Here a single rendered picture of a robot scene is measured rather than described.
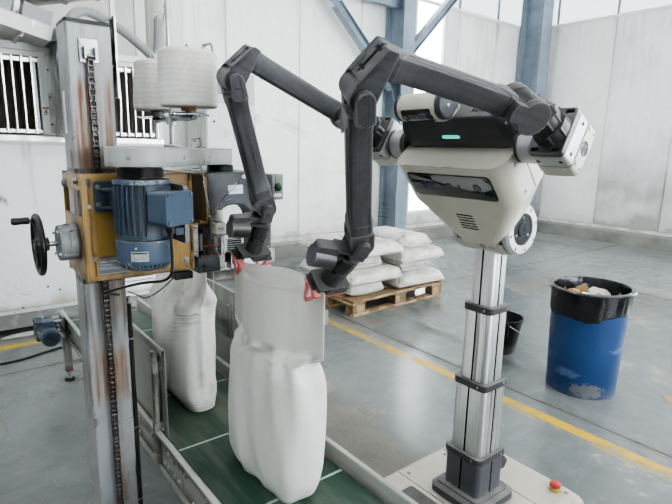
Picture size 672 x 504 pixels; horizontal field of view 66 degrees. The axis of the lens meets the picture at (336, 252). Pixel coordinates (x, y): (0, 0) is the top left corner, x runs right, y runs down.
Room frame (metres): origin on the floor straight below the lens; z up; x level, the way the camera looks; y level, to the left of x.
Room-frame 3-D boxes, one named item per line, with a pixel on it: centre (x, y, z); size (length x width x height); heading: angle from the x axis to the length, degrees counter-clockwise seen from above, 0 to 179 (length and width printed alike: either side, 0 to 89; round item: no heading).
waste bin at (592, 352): (3.01, -1.55, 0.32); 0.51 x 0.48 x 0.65; 128
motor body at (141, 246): (1.42, 0.54, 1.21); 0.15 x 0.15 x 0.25
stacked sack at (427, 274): (4.96, -0.73, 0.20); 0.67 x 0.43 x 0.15; 128
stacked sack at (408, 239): (5.15, -0.60, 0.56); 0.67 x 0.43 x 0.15; 38
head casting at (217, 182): (1.86, 0.42, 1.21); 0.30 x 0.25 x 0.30; 38
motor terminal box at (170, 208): (1.37, 0.45, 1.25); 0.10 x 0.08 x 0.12; 153
